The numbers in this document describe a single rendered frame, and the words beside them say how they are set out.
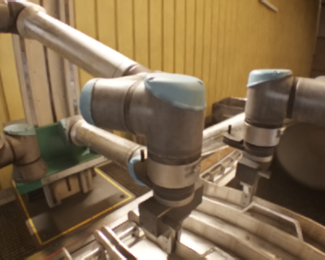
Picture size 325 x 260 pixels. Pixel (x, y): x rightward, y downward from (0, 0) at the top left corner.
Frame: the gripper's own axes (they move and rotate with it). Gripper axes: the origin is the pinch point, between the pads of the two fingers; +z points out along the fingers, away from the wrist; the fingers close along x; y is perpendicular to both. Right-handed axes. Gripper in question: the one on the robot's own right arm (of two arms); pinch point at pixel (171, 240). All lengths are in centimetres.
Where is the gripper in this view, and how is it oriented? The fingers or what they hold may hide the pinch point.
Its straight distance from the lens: 47.7
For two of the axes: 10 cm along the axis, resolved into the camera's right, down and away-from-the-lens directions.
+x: 7.1, -2.5, 6.6
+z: 0.0, 9.4, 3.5
